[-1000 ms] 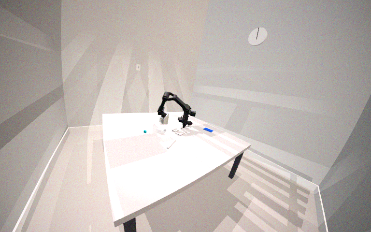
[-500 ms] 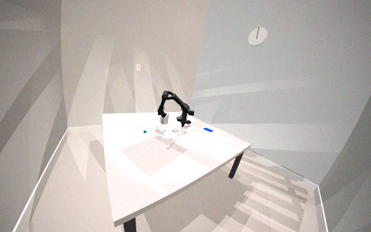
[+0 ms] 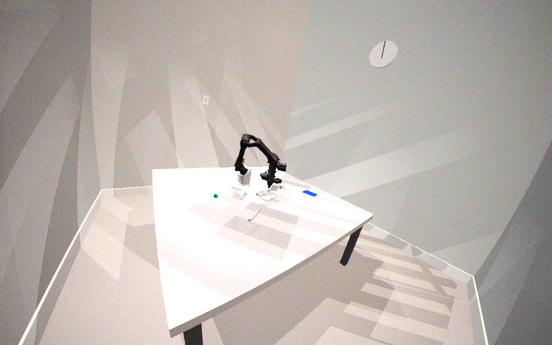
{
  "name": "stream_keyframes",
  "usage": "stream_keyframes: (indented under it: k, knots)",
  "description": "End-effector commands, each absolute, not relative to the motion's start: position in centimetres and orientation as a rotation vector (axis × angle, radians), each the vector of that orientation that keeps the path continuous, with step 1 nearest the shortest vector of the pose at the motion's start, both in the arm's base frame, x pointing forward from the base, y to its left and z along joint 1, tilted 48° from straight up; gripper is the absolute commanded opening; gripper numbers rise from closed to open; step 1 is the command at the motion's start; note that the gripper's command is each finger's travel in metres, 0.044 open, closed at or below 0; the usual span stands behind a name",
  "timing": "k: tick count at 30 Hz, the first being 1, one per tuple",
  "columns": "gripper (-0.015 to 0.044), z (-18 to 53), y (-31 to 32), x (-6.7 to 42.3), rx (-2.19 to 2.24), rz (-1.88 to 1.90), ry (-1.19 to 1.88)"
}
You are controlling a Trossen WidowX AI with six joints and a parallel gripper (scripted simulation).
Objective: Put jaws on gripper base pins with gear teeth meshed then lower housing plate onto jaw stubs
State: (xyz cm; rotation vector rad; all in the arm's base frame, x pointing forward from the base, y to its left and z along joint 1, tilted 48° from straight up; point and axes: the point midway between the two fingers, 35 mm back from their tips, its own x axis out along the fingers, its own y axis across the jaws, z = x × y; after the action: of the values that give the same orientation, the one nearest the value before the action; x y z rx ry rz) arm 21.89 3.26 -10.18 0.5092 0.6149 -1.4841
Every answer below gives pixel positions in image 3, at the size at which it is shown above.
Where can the blue flat square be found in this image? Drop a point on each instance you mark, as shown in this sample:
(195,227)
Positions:
(309,193)

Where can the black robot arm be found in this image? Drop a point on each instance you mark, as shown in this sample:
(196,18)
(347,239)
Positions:
(273,159)

